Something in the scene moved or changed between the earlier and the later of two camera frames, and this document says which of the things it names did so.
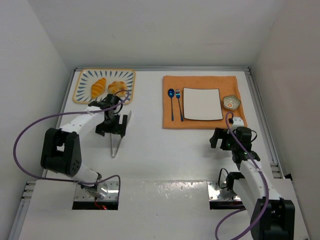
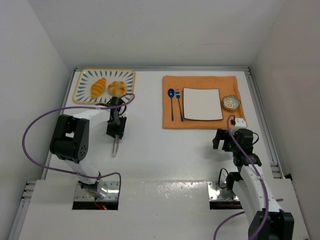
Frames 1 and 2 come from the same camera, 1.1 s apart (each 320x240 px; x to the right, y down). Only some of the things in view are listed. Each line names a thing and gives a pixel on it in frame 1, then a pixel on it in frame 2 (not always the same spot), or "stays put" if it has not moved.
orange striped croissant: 98,88 stays put
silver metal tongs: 129,116 -> 116,145
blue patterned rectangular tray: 87,77 stays put
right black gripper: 217,139 stays put
